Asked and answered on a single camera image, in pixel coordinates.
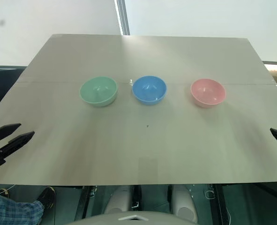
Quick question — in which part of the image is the silver robot left leg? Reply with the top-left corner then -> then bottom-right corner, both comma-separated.
104,185 -> 135,214

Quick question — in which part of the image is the silver robot right leg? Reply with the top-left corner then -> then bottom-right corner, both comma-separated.
170,184 -> 199,223

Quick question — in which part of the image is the pink plastic bowl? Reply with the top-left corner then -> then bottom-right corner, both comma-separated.
190,78 -> 227,109

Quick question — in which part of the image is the thin white floor cable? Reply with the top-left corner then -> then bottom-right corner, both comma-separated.
0,184 -> 15,195

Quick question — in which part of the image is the silver robot leg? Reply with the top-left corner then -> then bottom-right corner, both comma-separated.
104,185 -> 135,214
170,184 -> 199,223

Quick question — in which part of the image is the green plastic bowl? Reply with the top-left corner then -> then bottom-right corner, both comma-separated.
79,76 -> 119,108

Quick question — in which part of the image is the grey robot torso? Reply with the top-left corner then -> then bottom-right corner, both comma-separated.
67,210 -> 191,225

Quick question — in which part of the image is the black table leg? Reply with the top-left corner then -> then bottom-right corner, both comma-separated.
213,184 -> 226,225

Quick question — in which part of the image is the black shoe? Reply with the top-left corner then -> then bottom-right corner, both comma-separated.
36,186 -> 56,210

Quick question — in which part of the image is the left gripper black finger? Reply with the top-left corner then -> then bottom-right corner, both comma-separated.
0,123 -> 22,143
0,131 -> 36,161

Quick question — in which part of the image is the blue plaid trouser leg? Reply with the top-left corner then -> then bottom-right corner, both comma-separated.
0,191 -> 45,225

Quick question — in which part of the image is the grey window frame post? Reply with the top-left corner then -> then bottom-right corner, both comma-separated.
114,0 -> 131,36

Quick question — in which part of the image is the blue plastic bowl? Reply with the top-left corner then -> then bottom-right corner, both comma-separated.
132,75 -> 167,105

